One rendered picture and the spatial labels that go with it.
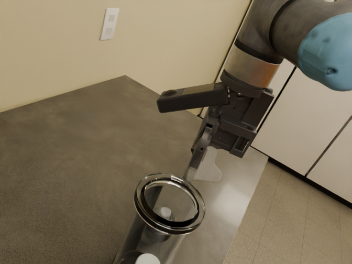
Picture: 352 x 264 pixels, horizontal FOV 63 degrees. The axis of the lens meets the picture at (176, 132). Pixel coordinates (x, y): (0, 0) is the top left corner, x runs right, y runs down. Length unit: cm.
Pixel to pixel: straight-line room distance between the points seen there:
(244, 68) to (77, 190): 47
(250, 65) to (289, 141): 262
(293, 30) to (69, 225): 53
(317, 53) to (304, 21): 4
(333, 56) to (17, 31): 76
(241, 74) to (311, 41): 12
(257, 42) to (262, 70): 4
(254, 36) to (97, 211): 48
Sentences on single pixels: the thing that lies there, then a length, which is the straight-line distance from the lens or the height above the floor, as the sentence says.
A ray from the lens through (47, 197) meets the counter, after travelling 70.
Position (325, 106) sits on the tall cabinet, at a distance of 290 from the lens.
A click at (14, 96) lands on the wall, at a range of 98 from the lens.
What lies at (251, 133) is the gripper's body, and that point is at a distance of 47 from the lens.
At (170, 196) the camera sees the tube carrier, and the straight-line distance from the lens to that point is 49.
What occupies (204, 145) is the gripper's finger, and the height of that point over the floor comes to 123.
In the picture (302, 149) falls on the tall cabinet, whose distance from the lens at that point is 305.
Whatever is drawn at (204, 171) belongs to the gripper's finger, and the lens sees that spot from 49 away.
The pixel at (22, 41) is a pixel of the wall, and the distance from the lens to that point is 91.
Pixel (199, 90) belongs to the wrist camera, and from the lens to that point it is 46.
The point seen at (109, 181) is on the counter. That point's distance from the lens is 75.
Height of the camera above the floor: 146
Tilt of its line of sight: 30 degrees down
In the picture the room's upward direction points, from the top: 23 degrees clockwise
